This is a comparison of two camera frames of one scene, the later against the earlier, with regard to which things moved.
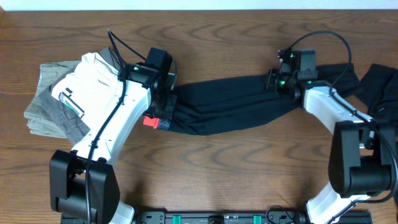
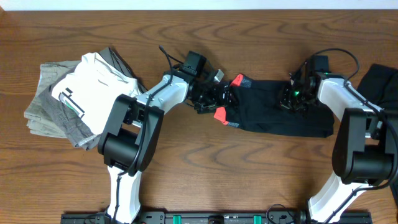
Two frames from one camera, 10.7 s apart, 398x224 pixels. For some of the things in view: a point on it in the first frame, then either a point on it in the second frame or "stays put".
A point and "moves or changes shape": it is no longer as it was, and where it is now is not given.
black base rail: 219,218 stays put
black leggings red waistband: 222,105 moves or changes shape
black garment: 379,88 stays put
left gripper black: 166,106 -> 216,94
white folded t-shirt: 89,86 stays put
